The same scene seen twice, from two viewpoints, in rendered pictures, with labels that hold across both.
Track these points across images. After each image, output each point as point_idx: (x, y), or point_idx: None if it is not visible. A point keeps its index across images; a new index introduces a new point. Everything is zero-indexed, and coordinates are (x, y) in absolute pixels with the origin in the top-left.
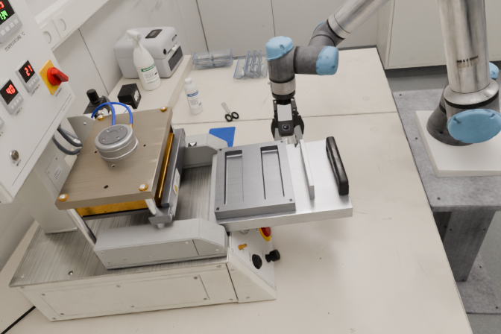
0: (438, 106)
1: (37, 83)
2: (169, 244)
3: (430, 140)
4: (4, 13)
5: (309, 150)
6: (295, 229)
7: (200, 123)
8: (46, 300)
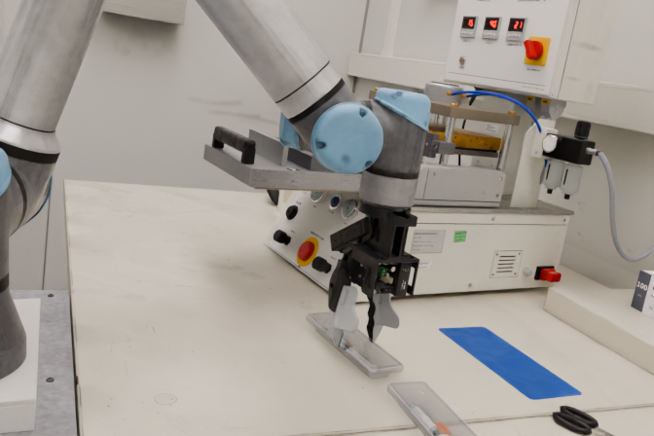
0: (8, 290)
1: (521, 42)
2: None
3: (29, 336)
4: None
5: (274, 165)
6: (272, 276)
7: (627, 406)
8: None
